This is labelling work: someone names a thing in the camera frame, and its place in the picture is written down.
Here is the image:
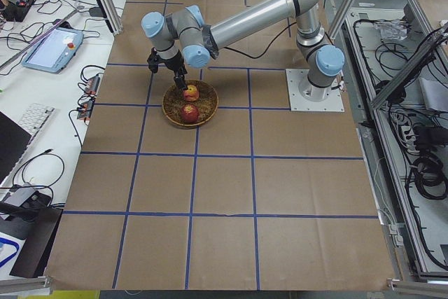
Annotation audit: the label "black box on desk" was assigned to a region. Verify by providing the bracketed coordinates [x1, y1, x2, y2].
[10, 208, 63, 278]

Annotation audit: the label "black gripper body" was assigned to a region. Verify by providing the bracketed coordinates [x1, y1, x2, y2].
[147, 48, 186, 76]

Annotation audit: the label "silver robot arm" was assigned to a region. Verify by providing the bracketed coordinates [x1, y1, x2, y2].
[141, 0, 345, 102]

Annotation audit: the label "woven wicker basket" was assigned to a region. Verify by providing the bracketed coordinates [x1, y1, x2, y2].
[162, 80, 218, 128]

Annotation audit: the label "red yellow apple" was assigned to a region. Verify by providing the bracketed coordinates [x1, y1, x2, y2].
[183, 85, 200, 102]

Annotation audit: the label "white keyboard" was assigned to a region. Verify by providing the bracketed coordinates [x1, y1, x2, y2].
[18, 103, 55, 146]

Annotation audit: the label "black laptop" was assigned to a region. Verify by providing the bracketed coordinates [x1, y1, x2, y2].
[0, 113, 31, 182]

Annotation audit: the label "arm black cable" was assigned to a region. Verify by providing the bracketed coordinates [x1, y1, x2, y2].
[223, 18, 298, 60]

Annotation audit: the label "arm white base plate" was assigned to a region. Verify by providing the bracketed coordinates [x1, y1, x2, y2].
[286, 69, 344, 113]

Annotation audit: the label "dark red apple in basket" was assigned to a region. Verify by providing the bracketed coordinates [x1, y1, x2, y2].
[181, 104, 200, 124]

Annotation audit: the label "blue teach pendant tablet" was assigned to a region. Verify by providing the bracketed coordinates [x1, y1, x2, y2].
[21, 27, 84, 74]

